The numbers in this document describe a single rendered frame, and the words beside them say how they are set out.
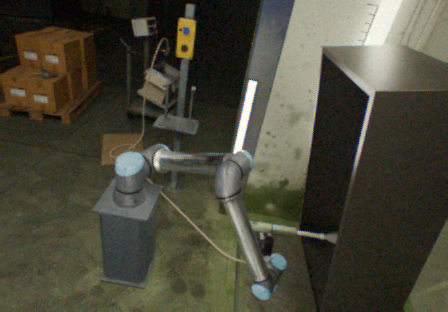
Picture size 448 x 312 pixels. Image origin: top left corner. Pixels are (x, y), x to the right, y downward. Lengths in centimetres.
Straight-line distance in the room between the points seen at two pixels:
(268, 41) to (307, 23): 25
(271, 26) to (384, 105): 114
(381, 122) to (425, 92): 13
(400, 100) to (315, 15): 111
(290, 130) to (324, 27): 73
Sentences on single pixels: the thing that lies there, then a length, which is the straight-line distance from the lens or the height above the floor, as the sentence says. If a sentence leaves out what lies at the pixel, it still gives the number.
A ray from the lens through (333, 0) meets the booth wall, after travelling 194.
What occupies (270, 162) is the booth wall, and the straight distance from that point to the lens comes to 226.
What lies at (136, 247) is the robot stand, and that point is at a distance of 184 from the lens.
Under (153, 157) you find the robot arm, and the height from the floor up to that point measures 90.
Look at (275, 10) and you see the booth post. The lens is 189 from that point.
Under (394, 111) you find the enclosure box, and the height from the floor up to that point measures 158.
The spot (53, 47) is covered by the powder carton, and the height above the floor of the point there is 81.
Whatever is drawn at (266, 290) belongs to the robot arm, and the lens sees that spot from 146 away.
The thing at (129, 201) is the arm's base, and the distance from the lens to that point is 167.
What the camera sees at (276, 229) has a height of 57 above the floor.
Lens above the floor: 183
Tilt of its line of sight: 30 degrees down
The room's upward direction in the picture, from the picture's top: 11 degrees clockwise
